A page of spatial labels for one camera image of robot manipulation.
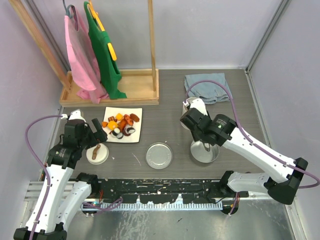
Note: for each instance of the white lid brown handle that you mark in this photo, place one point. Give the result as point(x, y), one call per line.
point(98, 154)

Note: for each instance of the green apron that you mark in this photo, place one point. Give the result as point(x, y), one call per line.
point(109, 72)

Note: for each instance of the grey hanger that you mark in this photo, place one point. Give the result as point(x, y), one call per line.
point(70, 11)

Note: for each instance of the round metal tin lid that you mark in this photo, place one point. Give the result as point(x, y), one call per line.
point(159, 156)

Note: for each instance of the wooden clothes rack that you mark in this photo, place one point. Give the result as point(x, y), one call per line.
point(140, 85)

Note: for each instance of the yellow hanger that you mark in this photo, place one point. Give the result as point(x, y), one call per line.
point(101, 27)

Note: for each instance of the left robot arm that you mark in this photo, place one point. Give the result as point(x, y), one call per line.
point(53, 214)

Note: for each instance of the pink apron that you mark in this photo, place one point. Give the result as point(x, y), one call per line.
point(82, 60)

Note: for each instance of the metal tongs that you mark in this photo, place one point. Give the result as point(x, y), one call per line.
point(207, 147)

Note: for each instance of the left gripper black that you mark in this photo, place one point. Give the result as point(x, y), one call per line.
point(100, 136)

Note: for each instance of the white rice nori sushi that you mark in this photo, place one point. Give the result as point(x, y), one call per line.
point(117, 133)

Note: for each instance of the yellow egg piece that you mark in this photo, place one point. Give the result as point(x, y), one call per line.
point(112, 125)

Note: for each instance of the round metal tin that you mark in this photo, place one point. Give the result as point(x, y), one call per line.
point(201, 155)

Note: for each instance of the brown fried piece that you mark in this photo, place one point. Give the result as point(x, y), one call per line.
point(134, 117)

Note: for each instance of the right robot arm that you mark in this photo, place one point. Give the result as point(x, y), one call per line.
point(281, 176)

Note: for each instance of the blue cloth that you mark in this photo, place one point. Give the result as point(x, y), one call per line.
point(209, 92)

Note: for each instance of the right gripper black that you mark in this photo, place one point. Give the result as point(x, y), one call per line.
point(194, 136)

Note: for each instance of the white square plate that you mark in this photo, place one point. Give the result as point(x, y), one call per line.
point(122, 117)

